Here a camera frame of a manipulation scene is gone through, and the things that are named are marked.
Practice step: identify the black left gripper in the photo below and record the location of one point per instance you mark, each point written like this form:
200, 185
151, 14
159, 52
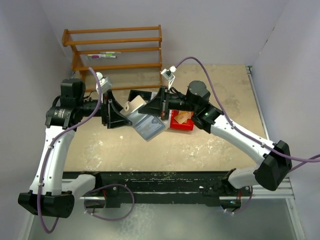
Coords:
105, 108

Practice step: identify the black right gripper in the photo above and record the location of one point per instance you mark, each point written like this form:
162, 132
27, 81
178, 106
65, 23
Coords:
164, 102

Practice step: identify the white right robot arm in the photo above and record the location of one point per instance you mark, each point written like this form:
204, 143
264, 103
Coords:
272, 159

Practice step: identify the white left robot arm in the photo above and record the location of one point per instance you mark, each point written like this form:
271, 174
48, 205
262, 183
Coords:
48, 195

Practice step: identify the gold VIP cards stack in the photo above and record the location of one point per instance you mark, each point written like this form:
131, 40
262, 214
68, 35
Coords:
183, 116

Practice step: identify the red plastic bin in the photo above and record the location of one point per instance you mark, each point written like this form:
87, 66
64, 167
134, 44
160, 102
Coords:
172, 124

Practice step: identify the wooden shelf rack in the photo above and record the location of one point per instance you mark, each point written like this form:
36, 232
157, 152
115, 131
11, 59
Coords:
77, 63

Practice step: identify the pink marker pen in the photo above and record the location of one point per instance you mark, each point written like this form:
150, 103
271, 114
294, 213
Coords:
101, 56

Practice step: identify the green marker pen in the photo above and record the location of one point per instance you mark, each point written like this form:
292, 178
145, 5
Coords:
110, 53

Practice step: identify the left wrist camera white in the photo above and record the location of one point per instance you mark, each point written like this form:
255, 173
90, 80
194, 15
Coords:
105, 82

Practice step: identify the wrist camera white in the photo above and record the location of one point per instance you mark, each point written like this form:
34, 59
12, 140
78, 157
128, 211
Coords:
105, 82
168, 74

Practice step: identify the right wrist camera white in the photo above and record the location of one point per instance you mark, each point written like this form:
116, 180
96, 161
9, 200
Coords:
168, 74

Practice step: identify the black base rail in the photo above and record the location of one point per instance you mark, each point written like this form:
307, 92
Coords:
207, 188

